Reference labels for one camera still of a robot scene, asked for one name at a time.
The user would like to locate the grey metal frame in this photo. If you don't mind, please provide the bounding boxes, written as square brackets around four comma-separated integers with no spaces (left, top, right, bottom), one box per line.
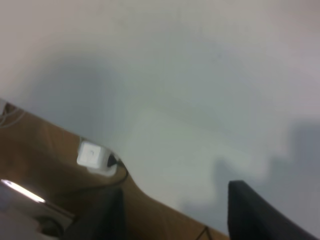
[0,179,75,240]

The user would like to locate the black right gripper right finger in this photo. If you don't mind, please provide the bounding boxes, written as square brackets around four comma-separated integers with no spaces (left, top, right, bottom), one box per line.
[227,180,316,240]

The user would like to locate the white power adapter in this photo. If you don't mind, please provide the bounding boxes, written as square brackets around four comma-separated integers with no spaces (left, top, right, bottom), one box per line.
[76,140,117,177]

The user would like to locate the black camera cable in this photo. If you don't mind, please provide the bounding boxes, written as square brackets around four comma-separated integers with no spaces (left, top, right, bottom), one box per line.
[87,152,130,189]

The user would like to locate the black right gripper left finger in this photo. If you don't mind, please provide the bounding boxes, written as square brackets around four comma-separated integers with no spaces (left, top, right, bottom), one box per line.
[62,188,126,240]

